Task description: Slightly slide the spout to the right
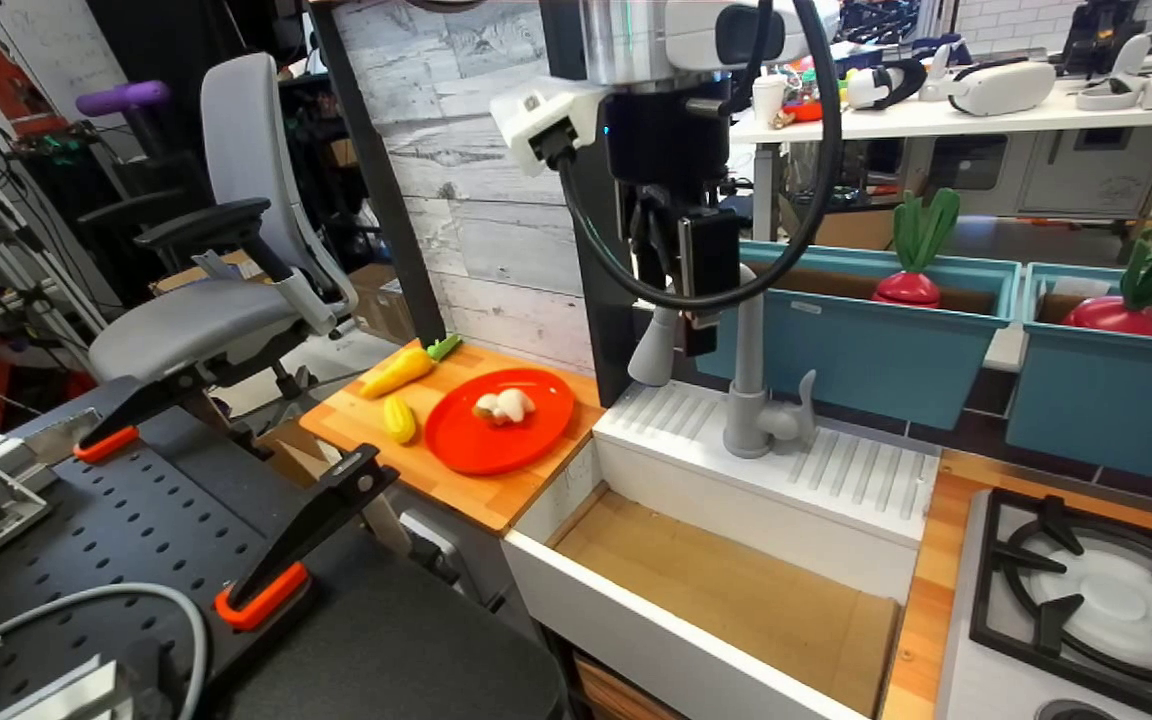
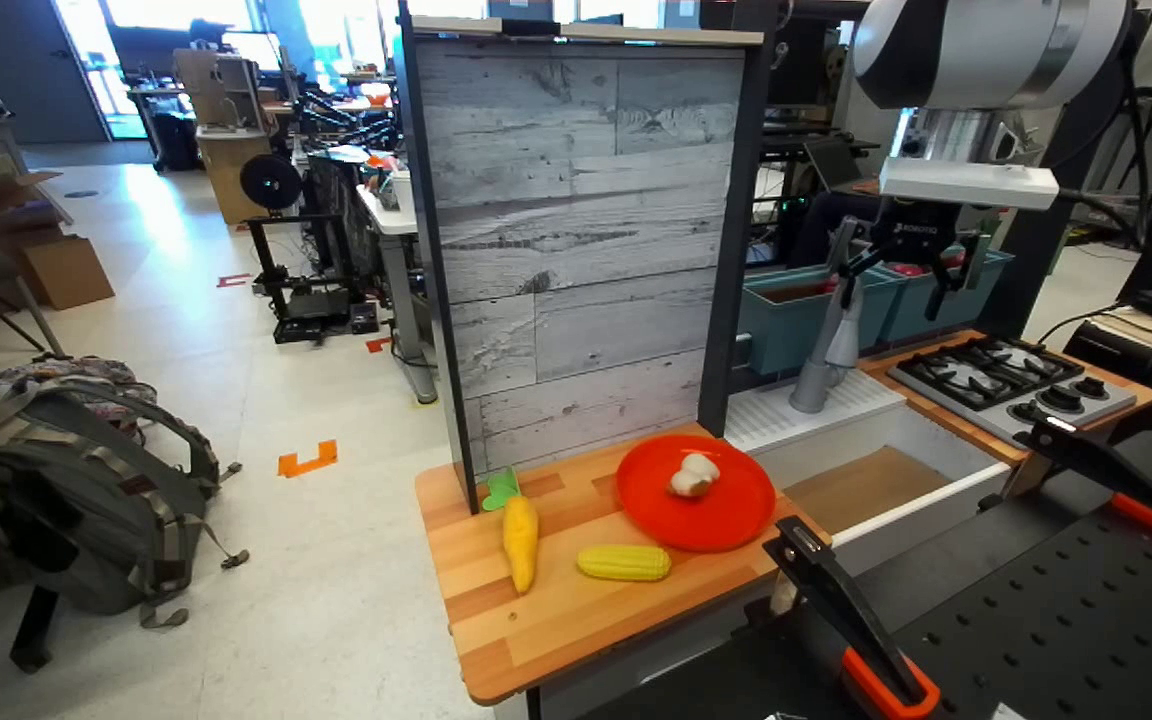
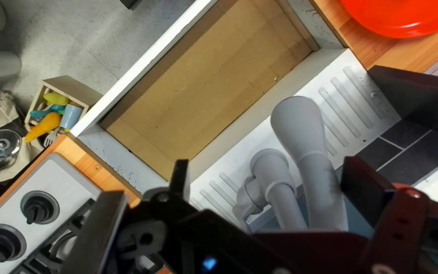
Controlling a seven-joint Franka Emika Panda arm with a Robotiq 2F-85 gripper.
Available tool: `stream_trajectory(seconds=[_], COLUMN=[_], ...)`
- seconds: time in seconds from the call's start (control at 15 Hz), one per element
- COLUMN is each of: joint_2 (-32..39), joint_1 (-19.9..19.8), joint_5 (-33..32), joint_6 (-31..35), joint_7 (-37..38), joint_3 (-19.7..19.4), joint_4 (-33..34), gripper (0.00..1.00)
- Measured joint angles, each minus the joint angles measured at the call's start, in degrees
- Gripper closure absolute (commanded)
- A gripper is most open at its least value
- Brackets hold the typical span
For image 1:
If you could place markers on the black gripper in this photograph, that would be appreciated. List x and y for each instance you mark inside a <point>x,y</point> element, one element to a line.
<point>662,140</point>

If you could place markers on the grey toy faucet spout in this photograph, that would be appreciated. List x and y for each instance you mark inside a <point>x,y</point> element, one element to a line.
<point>755,400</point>

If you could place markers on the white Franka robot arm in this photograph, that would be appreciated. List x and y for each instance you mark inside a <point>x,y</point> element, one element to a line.
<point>641,39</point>

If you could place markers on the white cup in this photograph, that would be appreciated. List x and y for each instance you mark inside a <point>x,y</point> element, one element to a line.
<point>771,100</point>

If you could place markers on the teal plastic planter bin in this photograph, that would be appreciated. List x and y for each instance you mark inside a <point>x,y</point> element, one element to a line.
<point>1118,400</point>
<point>869,353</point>

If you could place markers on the grey wood backsplash panel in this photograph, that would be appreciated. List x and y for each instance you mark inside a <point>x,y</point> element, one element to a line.
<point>457,213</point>

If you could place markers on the white toy garlic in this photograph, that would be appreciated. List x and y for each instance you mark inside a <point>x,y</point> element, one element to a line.
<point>504,405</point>

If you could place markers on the red toy radish green leaves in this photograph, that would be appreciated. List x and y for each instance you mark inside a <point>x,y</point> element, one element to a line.
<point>920,246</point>
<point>1137,302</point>

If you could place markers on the red round plate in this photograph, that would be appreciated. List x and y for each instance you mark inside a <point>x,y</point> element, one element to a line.
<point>502,447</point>

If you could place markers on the yellow toy carrot green top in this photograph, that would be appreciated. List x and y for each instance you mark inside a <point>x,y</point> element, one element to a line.
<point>401,364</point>

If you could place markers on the wooden counter board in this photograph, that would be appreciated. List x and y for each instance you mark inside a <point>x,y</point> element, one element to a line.
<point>468,492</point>

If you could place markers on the white table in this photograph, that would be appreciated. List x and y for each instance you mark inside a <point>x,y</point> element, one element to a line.
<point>979,121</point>

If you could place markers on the white toy sink basin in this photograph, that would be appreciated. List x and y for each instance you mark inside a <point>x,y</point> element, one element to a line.
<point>739,600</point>

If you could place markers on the white VR headset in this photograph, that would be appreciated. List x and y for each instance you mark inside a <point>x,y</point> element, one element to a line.
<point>1003,86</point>

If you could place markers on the wooden counter around stove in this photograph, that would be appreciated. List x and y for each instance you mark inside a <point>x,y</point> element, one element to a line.
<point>920,587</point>

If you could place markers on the grey office chair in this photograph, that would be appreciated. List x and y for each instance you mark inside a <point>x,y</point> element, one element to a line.
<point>222,304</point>

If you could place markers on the toy stove black grates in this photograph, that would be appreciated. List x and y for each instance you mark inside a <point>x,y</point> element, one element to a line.
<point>1097,613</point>

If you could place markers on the purple padded bar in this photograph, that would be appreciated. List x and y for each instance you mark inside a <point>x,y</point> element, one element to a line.
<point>122,98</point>

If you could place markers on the black perforated mounting board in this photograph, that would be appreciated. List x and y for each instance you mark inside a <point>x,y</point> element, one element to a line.
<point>139,535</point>

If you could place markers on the black frame post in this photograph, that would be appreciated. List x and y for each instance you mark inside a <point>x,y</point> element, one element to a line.
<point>601,333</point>

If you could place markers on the black backsplash side frame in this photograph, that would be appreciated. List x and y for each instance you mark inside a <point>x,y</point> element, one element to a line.
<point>383,172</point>

